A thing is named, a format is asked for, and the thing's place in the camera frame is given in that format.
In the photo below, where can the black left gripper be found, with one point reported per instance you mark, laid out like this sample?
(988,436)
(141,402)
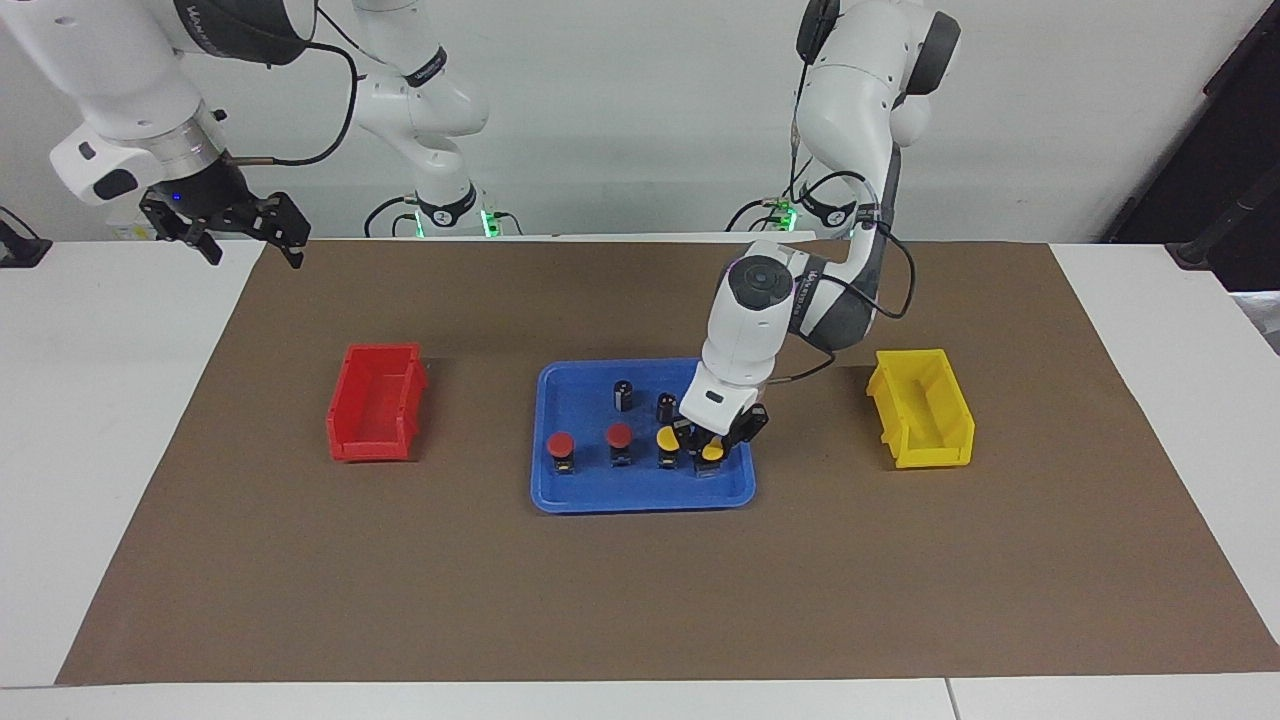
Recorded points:
(715,436)

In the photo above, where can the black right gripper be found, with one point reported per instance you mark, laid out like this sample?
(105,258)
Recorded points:
(205,200)

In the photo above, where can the yellow push button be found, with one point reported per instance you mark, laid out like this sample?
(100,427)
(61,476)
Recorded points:
(666,439)
(712,453)

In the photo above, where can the red push button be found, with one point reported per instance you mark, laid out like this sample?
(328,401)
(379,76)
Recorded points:
(560,443)
(620,435)

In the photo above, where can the blue plastic tray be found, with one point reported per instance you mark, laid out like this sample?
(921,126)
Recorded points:
(640,490)

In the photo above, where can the black cylindrical capacitor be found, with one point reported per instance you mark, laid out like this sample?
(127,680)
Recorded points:
(666,408)
(623,396)

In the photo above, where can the yellow plastic bin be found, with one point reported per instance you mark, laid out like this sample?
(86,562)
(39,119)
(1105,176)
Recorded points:
(895,400)

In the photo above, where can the brown table mat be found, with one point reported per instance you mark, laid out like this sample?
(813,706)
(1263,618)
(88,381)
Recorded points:
(640,600)

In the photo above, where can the red plastic bin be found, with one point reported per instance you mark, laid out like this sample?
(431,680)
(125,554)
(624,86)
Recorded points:
(345,430)

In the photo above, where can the black table clamp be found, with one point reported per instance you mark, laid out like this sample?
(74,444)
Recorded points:
(20,250)

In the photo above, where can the green lit base connector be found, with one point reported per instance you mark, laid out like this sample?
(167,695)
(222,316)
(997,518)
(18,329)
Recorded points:
(493,222)
(783,215)

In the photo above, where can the black stand bar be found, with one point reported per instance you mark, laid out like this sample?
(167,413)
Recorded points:
(1215,235)

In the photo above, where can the grey crumpled sheet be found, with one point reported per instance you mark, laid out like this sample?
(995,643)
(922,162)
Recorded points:
(1262,320)

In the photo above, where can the black background panel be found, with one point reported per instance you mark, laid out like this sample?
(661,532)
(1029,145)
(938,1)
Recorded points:
(1210,130)

